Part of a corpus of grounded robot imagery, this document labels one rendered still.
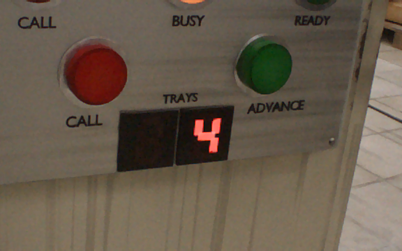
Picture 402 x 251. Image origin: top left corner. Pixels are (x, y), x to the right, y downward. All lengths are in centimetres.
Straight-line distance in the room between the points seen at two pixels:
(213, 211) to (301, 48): 13
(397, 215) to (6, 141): 172
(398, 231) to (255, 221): 145
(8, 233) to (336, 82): 22
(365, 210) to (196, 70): 164
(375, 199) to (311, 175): 159
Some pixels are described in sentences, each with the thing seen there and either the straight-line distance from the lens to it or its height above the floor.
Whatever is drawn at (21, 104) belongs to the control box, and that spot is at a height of 74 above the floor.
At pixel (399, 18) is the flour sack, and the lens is 416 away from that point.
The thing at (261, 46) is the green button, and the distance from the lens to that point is 38.
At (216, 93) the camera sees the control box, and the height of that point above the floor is 74.
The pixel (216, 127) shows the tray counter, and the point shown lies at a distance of 39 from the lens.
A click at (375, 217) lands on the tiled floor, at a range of 196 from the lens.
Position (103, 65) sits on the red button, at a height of 77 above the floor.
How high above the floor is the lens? 86
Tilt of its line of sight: 21 degrees down
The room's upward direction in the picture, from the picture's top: 6 degrees clockwise
